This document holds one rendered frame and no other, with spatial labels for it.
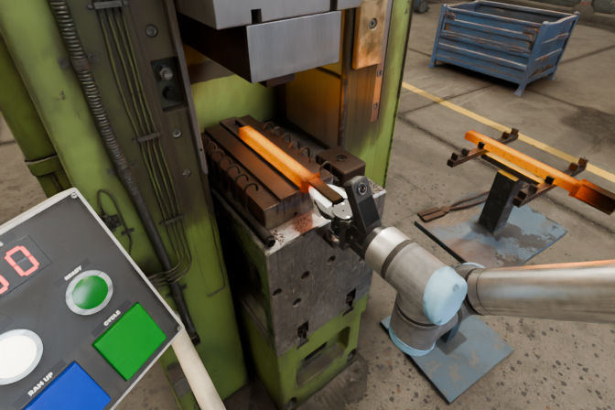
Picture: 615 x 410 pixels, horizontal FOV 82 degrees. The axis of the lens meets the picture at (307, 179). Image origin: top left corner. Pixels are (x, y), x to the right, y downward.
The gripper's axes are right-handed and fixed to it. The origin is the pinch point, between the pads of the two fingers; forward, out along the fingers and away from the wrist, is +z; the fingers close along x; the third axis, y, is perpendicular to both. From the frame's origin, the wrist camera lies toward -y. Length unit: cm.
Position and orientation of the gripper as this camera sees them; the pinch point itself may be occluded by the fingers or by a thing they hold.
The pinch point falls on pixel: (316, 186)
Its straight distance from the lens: 81.1
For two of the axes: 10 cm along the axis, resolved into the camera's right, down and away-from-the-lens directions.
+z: -6.0, -4.7, 6.4
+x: 8.0, -3.6, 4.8
